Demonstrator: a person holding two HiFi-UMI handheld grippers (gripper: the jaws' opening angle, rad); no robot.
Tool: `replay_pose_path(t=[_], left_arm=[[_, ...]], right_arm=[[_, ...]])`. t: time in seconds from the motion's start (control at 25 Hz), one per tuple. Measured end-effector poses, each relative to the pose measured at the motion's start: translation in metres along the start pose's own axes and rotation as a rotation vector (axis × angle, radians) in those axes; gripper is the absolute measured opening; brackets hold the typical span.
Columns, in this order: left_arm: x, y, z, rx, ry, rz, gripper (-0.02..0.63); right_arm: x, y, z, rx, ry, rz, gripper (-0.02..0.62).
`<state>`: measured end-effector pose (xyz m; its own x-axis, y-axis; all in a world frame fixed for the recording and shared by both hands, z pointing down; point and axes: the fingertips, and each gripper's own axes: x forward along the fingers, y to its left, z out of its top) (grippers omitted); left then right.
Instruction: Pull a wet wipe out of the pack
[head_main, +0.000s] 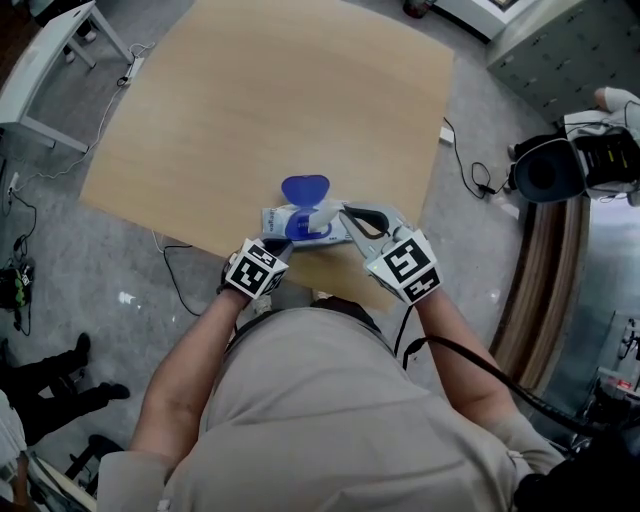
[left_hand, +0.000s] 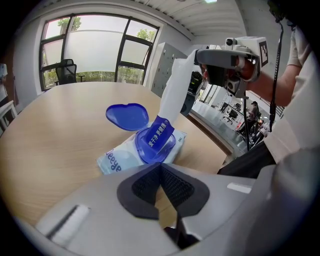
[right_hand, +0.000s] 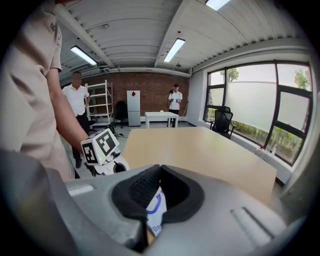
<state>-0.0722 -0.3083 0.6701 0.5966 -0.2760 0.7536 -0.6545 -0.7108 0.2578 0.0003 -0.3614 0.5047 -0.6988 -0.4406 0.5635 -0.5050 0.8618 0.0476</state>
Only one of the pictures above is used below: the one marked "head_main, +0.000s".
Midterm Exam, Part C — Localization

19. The person's right forearm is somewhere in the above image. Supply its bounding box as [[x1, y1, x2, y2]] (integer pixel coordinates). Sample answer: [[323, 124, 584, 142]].
[[413, 288, 519, 444]]

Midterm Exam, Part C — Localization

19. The black round chair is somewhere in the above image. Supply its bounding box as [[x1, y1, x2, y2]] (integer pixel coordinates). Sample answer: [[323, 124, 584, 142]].
[[507, 133, 590, 205]]

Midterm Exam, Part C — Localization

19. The grey filing cabinet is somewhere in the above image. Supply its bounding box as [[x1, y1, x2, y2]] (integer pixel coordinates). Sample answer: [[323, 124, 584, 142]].
[[486, 0, 640, 126]]

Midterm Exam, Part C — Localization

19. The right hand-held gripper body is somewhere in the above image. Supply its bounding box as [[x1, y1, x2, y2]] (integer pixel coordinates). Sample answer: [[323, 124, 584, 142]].
[[361, 217, 445, 307]]

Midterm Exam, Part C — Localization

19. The thick black gripper cable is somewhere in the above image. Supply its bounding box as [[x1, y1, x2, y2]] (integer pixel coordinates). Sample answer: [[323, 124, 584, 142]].
[[393, 303, 619, 437]]

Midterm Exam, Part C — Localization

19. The black stool base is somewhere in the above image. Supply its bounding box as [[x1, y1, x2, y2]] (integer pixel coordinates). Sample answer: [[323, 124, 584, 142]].
[[63, 433, 127, 497]]

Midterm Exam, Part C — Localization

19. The long white floor cable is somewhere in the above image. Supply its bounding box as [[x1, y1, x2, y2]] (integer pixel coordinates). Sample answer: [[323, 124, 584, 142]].
[[6, 41, 158, 195]]

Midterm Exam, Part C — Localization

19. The black cable under table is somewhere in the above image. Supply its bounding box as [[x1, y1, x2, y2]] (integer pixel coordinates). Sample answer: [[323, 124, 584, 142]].
[[162, 243, 202, 317]]

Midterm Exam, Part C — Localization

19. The white cabinet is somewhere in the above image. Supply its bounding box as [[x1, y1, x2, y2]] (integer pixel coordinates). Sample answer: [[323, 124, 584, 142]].
[[431, 0, 532, 42]]

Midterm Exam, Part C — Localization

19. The person's left forearm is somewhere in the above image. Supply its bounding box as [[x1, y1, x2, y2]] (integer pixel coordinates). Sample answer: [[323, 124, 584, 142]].
[[129, 286, 254, 459]]

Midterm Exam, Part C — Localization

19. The curved wooden panel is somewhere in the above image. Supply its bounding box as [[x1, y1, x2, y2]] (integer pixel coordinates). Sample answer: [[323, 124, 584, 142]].
[[488, 198, 592, 392]]

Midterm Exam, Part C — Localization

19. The black and green device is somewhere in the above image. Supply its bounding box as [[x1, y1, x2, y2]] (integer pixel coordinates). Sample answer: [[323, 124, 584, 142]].
[[0, 263, 34, 310]]

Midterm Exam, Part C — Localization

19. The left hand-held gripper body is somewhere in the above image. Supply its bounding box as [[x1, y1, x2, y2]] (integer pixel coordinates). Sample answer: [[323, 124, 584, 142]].
[[216, 237, 291, 301]]

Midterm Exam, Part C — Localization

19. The white blue-lidded wet wipe pack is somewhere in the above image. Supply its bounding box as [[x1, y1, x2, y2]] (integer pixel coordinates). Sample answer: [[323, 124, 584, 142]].
[[260, 173, 357, 250]]

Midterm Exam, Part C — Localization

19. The person's beige shirt torso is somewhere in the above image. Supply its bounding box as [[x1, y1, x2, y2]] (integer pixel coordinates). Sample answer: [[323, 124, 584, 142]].
[[97, 295, 569, 512]]

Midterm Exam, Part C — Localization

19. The black looped floor cable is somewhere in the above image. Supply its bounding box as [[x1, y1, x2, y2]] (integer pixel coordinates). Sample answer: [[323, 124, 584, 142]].
[[442, 116, 511, 200]]

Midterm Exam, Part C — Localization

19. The white wet wipe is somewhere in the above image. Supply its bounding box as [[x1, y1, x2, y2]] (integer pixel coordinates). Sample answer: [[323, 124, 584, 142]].
[[305, 198, 347, 232]]

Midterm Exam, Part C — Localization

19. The white metal bench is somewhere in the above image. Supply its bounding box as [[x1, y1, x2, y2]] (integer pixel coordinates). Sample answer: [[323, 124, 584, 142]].
[[0, 0, 135, 154]]

